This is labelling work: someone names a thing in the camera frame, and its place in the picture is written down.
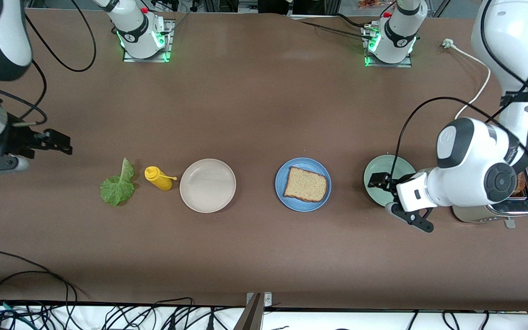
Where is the blue round plate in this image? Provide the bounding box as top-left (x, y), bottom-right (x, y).
top-left (275, 158), bottom-right (332, 212)

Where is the white toaster power cord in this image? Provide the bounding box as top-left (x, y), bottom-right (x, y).
top-left (443, 39), bottom-right (492, 121)

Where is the orange snack packet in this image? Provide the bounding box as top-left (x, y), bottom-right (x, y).
top-left (357, 0), bottom-right (392, 10)

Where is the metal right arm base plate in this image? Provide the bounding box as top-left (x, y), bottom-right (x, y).
top-left (123, 19), bottom-right (174, 63)

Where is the yellow mustard squeeze bottle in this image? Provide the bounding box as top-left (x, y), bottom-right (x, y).
top-left (144, 166), bottom-right (178, 192)

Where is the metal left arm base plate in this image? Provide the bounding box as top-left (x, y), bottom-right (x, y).
top-left (363, 23), bottom-right (413, 68)

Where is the beige chrome toaster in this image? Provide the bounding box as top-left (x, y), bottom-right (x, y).
top-left (451, 170), bottom-right (528, 229)

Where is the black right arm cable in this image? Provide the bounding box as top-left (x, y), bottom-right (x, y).
top-left (0, 0), bottom-right (97, 127)

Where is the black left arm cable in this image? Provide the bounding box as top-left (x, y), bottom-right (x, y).
top-left (392, 0), bottom-right (528, 172)

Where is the aluminium profile bracket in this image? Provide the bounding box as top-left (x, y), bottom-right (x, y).
top-left (234, 292), bottom-right (273, 330)

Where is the black base cable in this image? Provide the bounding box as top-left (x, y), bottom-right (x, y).
top-left (291, 13), bottom-right (377, 39)

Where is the green lettuce leaf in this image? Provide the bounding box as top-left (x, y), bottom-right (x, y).
top-left (99, 157), bottom-right (135, 207)

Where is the beige white round plate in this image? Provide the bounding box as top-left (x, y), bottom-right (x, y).
top-left (179, 158), bottom-right (237, 214)

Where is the brown bread slice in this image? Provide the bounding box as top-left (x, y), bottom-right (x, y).
top-left (283, 166), bottom-right (328, 203)
top-left (514, 170), bottom-right (527, 197)

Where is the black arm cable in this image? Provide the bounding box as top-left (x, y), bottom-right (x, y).
top-left (0, 0), bottom-right (97, 127)
top-left (392, 0), bottom-right (528, 172)

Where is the mint green round plate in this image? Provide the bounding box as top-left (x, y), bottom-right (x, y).
top-left (363, 154), bottom-right (418, 208)

